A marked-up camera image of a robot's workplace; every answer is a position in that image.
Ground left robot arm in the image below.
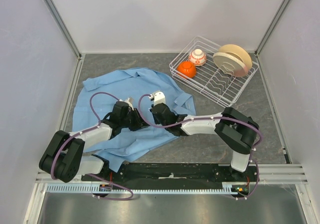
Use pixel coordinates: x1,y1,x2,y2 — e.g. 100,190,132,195
39,101,149,183

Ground purple cable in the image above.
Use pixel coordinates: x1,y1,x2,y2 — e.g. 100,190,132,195
50,92,135,201
137,94,264,201

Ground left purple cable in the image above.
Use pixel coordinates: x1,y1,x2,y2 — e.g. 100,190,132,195
50,92,135,201

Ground aluminium front rail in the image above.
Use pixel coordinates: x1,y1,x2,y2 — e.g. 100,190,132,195
35,164,308,184

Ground white red patterned bowl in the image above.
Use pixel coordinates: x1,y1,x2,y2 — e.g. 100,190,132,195
188,48,207,66

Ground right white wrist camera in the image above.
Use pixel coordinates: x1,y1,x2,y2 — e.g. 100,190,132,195
149,91,166,107

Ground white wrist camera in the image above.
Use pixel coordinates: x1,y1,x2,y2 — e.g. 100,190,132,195
149,91,166,107
120,97,134,110

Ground orange bowl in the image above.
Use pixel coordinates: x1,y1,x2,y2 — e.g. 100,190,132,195
177,61,197,78

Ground left aluminium frame post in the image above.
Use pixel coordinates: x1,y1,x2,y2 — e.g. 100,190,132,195
44,0,82,60

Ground light blue button shirt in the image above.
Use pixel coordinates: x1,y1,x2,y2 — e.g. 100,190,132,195
72,68,196,172

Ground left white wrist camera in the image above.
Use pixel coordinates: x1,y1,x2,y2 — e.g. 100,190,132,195
120,97,134,110

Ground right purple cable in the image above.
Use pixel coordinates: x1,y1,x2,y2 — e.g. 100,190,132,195
137,94,264,201

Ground right aluminium frame post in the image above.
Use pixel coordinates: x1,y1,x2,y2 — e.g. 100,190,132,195
254,0,291,57

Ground tan plate rear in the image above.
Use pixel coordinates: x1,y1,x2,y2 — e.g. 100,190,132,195
218,44,252,69

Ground beige plate front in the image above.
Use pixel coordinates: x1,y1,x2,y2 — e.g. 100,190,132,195
212,52,249,77

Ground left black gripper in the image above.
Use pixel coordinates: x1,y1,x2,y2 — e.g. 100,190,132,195
120,108,150,132

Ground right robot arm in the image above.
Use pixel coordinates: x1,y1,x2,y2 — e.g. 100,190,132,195
150,103,262,181

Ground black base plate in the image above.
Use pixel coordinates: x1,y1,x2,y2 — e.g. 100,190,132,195
97,163,258,189

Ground slotted cable duct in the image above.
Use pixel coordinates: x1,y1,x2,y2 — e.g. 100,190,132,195
45,182,249,195

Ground aluminium frame post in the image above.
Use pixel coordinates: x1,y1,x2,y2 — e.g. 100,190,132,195
254,0,291,57
44,0,82,60

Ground white wire dish rack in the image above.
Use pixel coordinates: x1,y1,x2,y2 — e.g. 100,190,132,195
169,36,260,108

